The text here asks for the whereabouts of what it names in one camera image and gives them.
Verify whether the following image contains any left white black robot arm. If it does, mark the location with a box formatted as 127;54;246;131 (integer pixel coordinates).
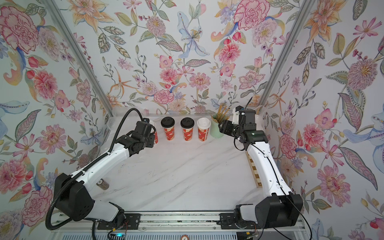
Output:
47;119;156;226

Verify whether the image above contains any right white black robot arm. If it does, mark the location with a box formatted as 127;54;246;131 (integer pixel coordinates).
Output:
219;106;304;229

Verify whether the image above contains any right thin black cable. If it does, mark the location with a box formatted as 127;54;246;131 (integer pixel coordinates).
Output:
233;96;313;240

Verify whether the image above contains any wooden chessboard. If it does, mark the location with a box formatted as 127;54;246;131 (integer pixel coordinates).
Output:
246;152;262;188

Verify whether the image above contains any red cup white lid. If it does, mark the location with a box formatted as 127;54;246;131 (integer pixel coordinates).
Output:
150;120;159;144
197;118;211;142

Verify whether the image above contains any red cup black lid right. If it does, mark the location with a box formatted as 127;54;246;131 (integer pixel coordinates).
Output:
181;117;195;141

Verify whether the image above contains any green straw holder cup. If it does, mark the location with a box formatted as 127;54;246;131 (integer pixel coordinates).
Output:
210;118;224;139

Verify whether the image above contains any small brown cylinder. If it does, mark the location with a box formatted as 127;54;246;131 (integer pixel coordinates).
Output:
97;179;110;191

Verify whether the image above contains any left black corrugated cable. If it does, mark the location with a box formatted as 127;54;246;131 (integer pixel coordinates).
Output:
44;107;145;231

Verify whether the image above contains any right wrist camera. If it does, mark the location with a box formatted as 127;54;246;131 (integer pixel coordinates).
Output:
232;106;243;125

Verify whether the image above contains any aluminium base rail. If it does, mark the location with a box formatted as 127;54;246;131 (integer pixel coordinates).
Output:
49;211;306;234

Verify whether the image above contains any red cup black lid left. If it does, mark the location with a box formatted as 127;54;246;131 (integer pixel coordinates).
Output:
161;117;175;141

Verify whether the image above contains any red cup black lid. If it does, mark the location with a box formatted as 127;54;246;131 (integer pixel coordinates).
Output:
161;117;175;141
181;117;195;141

